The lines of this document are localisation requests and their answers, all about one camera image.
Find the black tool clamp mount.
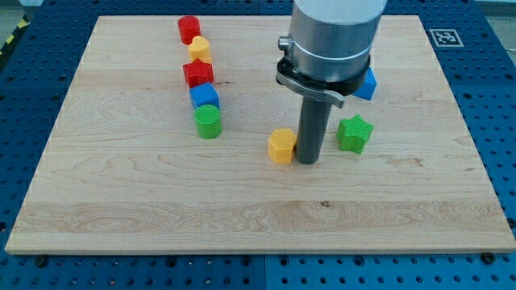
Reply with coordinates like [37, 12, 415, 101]
[277, 57, 370, 108]

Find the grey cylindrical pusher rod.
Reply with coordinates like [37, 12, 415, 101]
[296, 97, 331, 164]

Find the yellow hexagon block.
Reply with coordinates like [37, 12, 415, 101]
[268, 128, 297, 164]

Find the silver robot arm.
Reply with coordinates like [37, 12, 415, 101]
[277, 0, 387, 164]

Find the blue pentagon block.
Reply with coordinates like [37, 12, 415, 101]
[352, 67, 377, 101]

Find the green star block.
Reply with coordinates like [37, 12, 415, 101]
[336, 114, 374, 155]

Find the green cylinder block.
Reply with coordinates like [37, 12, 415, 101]
[194, 105, 222, 139]

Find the blue cube block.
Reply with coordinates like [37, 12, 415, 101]
[189, 83, 220, 110]

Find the white fiducial marker tag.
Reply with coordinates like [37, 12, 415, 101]
[429, 28, 464, 48]

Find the red star block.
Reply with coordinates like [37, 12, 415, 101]
[182, 58, 214, 88]

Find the yellow heart block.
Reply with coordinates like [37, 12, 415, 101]
[188, 36, 213, 64]

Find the wooden board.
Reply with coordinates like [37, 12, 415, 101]
[6, 16, 515, 255]

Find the red cylinder block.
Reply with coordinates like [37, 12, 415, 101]
[178, 15, 202, 45]

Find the black bolt right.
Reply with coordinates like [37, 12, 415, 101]
[481, 252, 497, 265]

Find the black bolt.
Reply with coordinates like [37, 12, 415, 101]
[481, 252, 497, 265]
[34, 255, 48, 268]

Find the black bolt left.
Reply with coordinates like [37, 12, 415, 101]
[34, 255, 48, 268]

